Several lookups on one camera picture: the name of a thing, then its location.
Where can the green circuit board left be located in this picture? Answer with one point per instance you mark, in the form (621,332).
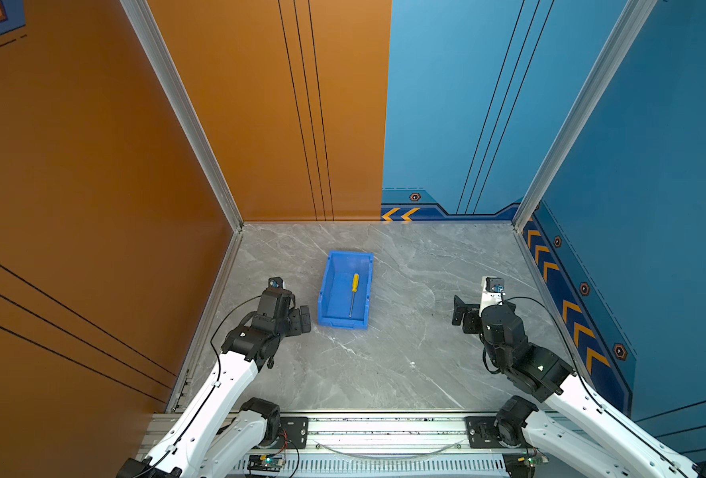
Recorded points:
(267,465)

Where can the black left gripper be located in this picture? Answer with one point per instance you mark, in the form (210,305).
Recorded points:
(298,327)

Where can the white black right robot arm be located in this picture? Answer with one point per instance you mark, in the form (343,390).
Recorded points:
(557,411)

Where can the green circuit board right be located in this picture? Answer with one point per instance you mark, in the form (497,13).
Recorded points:
(523,466)

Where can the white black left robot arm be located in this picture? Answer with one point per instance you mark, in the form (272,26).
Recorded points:
(199,444)

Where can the aluminium corner post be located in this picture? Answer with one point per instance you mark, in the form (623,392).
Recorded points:
(146,29)
(633,17)

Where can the aluminium corner post right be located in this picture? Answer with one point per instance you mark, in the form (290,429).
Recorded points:
(633,17)

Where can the aluminium corner post left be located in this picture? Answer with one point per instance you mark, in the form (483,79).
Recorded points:
(146,29)

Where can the yellow handled screwdriver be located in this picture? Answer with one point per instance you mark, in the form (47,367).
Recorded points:
(354,290)

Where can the green circuit board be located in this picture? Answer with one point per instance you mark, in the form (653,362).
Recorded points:
(523,466)
(267,465)

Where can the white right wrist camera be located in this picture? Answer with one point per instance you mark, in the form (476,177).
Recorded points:
(492,292)

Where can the blue plastic bin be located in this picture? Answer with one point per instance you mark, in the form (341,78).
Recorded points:
(335,292)

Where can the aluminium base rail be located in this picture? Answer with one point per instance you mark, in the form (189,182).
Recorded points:
(382,444)

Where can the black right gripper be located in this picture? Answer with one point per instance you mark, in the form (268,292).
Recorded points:
(470,315)

